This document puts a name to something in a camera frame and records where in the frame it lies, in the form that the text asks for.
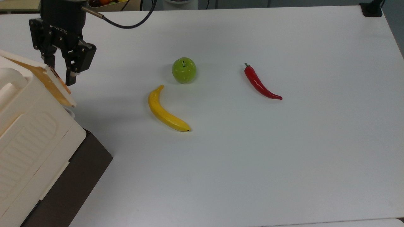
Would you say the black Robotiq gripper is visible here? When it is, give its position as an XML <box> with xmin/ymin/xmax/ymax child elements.
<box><xmin>29</xmin><ymin>0</ymin><xmax>97</xmax><ymax>86</ymax></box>

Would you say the translucent amber cabinet door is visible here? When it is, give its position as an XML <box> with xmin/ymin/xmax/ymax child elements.
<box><xmin>6</xmin><ymin>58</ymin><xmax>77</xmax><ymax>108</ymax></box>

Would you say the cream plastic cabinet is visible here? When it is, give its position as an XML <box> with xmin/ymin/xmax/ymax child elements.
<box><xmin>0</xmin><ymin>50</ymin><xmax>87</xmax><ymax>227</ymax></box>

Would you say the basket of fruit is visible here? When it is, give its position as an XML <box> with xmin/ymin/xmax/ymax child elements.
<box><xmin>87</xmin><ymin>0</ymin><xmax>141</xmax><ymax>12</ymax></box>

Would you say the light wooden side table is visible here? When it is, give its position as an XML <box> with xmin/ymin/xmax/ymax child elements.
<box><xmin>0</xmin><ymin>0</ymin><xmax>41</xmax><ymax>13</ymax></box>

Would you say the yellow banana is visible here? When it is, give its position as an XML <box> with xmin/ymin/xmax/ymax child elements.
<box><xmin>148</xmin><ymin>84</ymin><xmax>192</xmax><ymax>132</ymax></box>

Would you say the dark brown base box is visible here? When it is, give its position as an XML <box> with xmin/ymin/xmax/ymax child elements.
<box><xmin>20</xmin><ymin>129</ymin><xmax>113</xmax><ymax>227</ymax></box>

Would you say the green apple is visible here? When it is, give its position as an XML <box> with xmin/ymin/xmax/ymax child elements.
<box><xmin>172</xmin><ymin>57</ymin><xmax>197</xmax><ymax>84</ymax></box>

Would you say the red chili pepper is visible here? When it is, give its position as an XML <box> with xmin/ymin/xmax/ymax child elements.
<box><xmin>244</xmin><ymin>62</ymin><xmax>283</xmax><ymax>101</ymax></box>

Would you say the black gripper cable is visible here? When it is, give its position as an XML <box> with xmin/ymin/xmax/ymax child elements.
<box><xmin>81</xmin><ymin>0</ymin><xmax>158</xmax><ymax>30</ymax></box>

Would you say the black clamp mount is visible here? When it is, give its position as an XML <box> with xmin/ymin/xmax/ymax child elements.
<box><xmin>359</xmin><ymin>0</ymin><xmax>386</xmax><ymax>18</ymax></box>

